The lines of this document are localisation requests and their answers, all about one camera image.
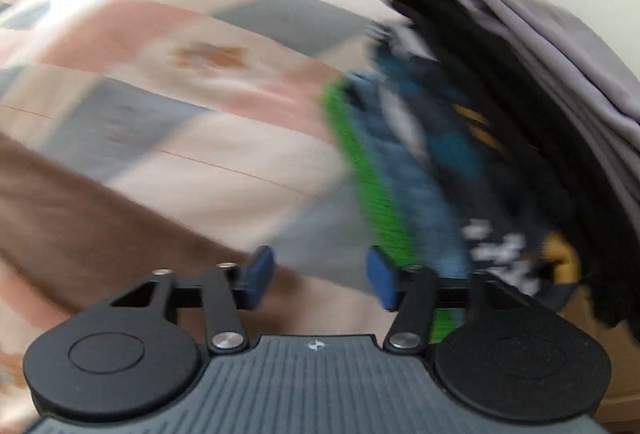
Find checkered pink grey quilt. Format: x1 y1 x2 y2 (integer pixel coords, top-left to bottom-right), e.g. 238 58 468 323
0 0 417 430

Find brown garment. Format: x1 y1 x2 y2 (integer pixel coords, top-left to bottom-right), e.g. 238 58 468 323
1 136 248 311

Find green blue storage bag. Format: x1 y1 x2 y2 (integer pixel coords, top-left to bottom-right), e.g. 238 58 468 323
323 24 580 311

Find grey folded clothes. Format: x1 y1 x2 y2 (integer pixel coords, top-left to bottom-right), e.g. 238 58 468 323
458 0 639 232

